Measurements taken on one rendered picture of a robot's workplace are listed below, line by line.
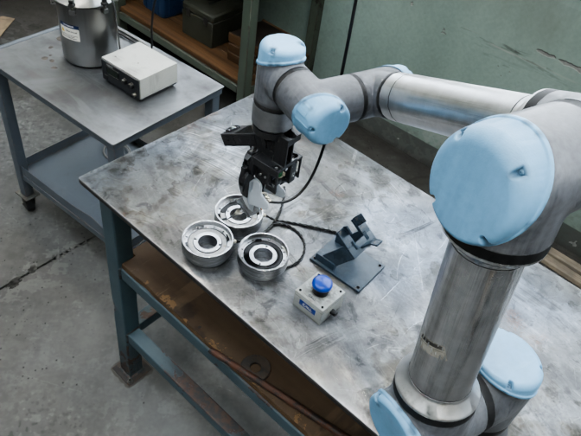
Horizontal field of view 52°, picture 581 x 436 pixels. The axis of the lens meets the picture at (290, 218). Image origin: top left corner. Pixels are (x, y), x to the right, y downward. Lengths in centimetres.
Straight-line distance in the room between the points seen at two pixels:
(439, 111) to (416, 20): 193
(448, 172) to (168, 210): 85
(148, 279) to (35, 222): 104
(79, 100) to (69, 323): 75
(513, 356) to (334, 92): 47
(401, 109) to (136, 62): 117
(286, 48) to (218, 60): 204
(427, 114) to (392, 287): 51
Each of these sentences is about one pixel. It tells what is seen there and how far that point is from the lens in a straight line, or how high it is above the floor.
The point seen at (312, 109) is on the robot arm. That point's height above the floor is 125.
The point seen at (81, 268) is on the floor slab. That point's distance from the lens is 232.
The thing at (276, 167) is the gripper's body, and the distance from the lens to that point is 106.
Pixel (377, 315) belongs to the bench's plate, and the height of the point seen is 80.
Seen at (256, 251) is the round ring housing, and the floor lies 82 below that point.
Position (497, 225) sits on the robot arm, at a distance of 58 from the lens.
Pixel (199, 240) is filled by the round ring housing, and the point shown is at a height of 82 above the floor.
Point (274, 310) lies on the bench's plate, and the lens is 118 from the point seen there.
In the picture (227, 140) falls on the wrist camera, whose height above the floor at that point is 105.
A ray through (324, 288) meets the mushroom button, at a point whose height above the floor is 87.
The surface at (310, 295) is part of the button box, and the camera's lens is 115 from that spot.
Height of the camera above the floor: 173
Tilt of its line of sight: 44 degrees down
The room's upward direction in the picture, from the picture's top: 10 degrees clockwise
